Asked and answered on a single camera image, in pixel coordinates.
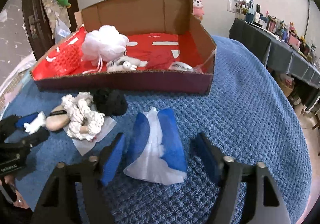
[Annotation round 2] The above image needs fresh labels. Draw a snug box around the dark wooden door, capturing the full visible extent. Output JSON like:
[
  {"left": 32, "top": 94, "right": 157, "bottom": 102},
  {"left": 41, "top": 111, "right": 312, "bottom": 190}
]
[{"left": 22, "top": 0, "right": 79, "bottom": 60}]

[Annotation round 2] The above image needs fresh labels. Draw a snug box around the white mesh bath pouf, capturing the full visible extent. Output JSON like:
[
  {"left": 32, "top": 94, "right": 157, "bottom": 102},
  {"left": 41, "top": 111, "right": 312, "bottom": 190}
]
[{"left": 81, "top": 25, "right": 129, "bottom": 74}]

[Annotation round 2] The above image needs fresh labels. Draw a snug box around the cardboard box red lining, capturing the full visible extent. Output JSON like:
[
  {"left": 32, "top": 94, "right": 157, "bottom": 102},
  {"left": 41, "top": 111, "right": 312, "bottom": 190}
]
[{"left": 30, "top": 0, "right": 216, "bottom": 94}]

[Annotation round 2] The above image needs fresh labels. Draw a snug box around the red foam net sleeve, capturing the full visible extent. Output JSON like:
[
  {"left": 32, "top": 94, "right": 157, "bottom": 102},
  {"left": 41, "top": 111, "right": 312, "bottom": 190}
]
[{"left": 51, "top": 45, "right": 81, "bottom": 76}]

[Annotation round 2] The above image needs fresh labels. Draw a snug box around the clear plastic bag hanging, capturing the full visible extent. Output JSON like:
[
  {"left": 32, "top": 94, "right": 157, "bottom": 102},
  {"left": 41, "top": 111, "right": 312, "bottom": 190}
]
[{"left": 54, "top": 19, "right": 71, "bottom": 44}]

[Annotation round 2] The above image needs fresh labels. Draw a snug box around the table with dark cloth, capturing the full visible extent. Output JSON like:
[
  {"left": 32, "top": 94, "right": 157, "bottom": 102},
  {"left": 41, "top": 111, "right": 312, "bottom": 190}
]
[{"left": 228, "top": 17, "right": 320, "bottom": 107}]

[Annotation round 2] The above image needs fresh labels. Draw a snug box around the blue knitted blanket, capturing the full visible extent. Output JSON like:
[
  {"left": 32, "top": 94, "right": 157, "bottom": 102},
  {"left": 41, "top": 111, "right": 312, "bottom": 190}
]
[{"left": 0, "top": 35, "right": 313, "bottom": 224}]

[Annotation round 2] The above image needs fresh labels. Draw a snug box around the beige round powder puff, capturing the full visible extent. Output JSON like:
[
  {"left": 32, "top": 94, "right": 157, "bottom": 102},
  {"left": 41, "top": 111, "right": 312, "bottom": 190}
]
[{"left": 46, "top": 105, "right": 70, "bottom": 131}]

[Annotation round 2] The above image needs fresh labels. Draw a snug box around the black fuzzy scrunchie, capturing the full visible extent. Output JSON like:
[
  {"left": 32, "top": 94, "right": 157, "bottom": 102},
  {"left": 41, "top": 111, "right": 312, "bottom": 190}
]
[{"left": 92, "top": 88, "right": 128, "bottom": 116}]

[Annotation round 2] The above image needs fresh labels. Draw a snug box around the white plush bunny keychain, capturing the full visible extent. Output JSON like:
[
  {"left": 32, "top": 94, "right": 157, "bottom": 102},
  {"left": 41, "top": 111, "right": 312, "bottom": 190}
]
[{"left": 106, "top": 55, "right": 148, "bottom": 73}]

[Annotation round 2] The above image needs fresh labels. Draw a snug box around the white crumpled tissue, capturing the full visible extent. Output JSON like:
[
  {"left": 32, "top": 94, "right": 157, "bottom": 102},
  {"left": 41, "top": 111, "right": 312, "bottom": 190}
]
[{"left": 23, "top": 111, "right": 46, "bottom": 135}]

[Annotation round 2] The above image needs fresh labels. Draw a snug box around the hanging fabric organizer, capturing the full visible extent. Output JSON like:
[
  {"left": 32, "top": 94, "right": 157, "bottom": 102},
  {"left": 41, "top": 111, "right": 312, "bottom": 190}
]
[{"left": 42, "top": 0, "right": 71, "bottom": 39}]

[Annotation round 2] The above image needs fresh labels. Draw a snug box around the blue white plastic pouch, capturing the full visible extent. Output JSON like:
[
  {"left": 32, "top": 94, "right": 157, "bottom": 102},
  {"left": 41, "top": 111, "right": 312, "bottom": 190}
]
[{"left": 123, "top": 107, "right": 187, "bottom": 186}]

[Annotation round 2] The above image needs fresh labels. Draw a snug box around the pink plush toy on wall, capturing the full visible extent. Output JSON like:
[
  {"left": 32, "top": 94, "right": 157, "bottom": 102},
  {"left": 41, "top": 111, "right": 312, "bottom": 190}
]
[{"left": 193, "top": 0, "right": 204, "bottom": 21}]

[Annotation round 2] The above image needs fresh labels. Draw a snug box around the cream knitted rope scrunchie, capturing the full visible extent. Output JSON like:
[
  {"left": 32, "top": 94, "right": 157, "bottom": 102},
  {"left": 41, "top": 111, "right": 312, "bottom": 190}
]
[{"left": 61, "top": 92, "right": 105, "bottom": 142}]

